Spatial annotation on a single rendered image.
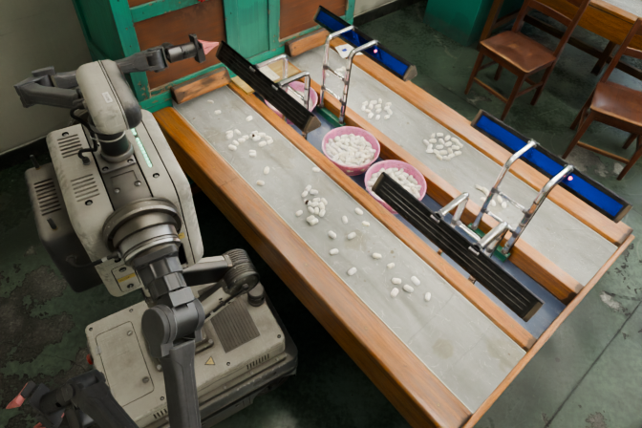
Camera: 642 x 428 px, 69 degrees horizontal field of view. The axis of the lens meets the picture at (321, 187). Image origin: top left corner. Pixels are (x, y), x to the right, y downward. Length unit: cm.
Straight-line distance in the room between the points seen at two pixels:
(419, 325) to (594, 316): 146
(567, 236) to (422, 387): 94
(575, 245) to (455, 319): 66
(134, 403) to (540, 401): 179
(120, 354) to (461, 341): 123
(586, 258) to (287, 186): 123
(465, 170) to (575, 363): 115
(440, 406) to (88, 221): 112
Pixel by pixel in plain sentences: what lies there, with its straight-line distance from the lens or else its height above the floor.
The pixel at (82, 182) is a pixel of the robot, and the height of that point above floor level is 145.
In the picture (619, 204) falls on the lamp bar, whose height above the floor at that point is 109.
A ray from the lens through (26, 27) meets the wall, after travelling 307.
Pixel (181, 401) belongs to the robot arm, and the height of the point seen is 123.
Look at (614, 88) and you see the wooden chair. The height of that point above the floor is 46.
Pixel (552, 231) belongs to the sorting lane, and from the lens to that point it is 215.
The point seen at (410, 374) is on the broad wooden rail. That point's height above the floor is 76.
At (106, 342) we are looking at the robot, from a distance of 202.
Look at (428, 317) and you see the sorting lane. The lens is 173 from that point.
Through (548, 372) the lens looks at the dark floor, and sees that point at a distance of 270.
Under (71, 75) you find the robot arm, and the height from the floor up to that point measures 122.
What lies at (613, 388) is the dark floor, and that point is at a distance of 283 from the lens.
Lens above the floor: 223
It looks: 49 degrees down
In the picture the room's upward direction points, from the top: 6 degrees clockwise
